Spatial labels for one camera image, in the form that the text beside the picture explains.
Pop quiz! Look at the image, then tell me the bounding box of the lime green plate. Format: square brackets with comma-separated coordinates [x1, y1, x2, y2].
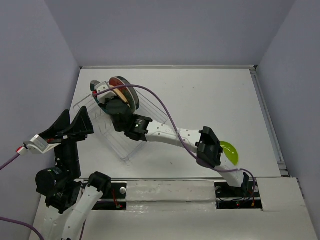
[220, 141, 239, 166]

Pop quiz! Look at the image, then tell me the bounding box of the red teal flower plate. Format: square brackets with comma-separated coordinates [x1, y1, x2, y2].
[108, 76, 136, 113]

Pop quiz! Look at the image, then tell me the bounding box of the green red striped plate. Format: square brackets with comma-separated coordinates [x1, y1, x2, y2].
[90, 80, 110, 114]

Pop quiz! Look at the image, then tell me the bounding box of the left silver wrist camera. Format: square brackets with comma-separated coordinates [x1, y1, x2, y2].
[23, 134, 61, 154]

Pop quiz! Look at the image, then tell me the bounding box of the green rim lettered plate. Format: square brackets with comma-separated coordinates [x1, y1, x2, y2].
[117, 76, 140, 110]

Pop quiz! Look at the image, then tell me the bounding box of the clear wire dish rack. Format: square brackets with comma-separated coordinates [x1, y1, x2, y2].
[72, 90, 169, 161]

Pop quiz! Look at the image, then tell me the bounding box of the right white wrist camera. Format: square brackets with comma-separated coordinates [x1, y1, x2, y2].
[90, 80, 116, 104]

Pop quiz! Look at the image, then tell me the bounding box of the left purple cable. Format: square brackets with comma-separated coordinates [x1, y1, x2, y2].
[0, 147, 45, 240]

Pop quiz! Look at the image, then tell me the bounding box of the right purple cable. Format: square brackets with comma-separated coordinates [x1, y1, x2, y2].
[92, 84, 257, 203]

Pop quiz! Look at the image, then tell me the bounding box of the purple cable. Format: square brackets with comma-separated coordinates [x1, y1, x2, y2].
[92, 84, 257, 203]
[0, 147, 45, 240]

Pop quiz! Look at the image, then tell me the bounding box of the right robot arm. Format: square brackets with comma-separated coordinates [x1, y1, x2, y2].
[98, 97, 250, 194]

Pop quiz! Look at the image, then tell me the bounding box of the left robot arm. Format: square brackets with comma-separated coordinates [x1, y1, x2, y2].
[31, 106, 111, 240]

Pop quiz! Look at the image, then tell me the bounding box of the yellow plate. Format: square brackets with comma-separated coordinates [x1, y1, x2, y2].
[112, 88, 129, 105]

